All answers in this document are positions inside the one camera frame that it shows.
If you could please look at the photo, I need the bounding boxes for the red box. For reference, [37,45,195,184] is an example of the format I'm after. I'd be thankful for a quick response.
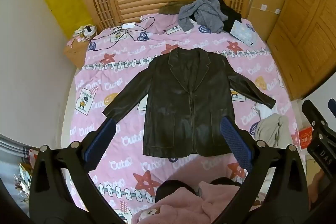
[298,127,314,151]

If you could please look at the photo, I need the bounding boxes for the black garment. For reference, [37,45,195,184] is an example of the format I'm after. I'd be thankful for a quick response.
[214,0,242,33]

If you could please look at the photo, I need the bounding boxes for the pink printed bed sheet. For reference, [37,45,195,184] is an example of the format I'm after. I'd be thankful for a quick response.
[62,14,301,224]

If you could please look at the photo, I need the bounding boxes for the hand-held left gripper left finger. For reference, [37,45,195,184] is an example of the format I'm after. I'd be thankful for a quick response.
[29,118,126,224]

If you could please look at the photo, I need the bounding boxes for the grey knit sweater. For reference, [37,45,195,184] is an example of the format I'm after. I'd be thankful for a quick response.
[178,0,228,33]

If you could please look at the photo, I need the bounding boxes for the white cloth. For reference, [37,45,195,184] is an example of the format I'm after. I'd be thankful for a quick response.
[251,103,279,119]

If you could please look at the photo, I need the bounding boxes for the wooden nightstand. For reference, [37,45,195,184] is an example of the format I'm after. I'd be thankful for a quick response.
[63,30,97,69]

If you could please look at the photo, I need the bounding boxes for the black cable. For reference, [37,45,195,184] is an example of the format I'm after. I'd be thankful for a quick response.
[88,17,155,51]

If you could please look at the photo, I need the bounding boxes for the shiny foil bag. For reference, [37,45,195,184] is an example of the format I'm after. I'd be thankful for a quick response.
[13,161,36,203]

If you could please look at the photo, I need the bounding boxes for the brown fur garment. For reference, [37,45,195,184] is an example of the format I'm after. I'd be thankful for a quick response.
[159,1,197,16]

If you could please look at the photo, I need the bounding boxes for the beige pants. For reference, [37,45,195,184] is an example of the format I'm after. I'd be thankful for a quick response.
[255,113,293,148]

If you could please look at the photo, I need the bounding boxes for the wooden wardrobe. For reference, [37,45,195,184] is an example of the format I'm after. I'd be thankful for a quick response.
[247,0,336,101]

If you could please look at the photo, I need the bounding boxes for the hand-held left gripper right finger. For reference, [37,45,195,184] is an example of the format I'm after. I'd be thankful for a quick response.
[220,116,310,224]

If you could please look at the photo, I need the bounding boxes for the dark brown leather jacket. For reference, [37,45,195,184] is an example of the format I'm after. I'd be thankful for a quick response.
[102,47,277,157]

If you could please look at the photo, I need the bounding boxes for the black cloth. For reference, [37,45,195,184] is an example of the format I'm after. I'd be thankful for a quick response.
[155,178,242,203]

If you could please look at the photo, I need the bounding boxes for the pink fleece garment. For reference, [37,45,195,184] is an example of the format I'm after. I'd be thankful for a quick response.
[131,179,263,224]

